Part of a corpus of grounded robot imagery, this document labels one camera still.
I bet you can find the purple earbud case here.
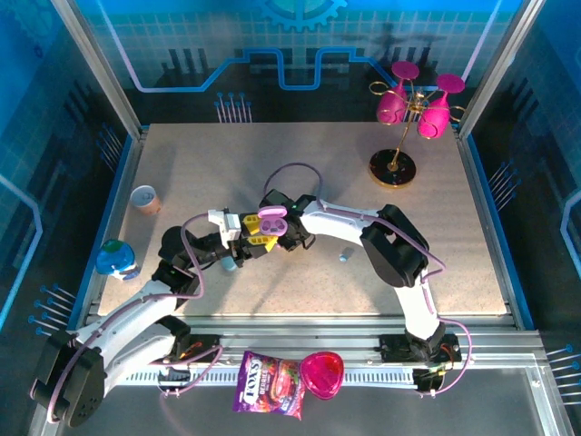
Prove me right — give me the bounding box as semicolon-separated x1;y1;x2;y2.
257;204;291;237

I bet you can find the orange tin can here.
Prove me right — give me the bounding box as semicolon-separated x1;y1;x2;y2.
130;184;163;216

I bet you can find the small black electronics box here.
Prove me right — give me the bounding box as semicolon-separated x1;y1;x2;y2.
411;367;448;399
156;367;192;399

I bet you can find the purple candy bag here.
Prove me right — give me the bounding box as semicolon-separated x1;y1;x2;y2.
231;350;306;421

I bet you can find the pink wine glass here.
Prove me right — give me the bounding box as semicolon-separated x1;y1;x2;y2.
417;72;467;141
376;61;421;126

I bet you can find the pink heart-shaped bowl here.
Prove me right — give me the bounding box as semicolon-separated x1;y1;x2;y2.
299;350;346;401

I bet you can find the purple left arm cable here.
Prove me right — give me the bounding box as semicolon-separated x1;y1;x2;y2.
29;213;224;421

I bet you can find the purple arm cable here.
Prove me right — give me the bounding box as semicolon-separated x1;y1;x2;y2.
262;162;477;399
29;213;224;421

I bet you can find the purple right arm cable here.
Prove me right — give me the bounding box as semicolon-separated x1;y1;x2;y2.
262;162;477;399

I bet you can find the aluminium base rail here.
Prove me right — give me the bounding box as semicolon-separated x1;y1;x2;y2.
88;315;553;387

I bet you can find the gold wire glass stand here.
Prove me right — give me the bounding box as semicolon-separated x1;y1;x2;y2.
368;79;468;189

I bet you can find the white slotted cable duct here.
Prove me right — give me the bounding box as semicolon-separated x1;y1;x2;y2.
106;367;421;388

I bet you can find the aluminium frame post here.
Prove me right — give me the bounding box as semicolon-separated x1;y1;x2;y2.
50;0;149;140
456;0;546;140

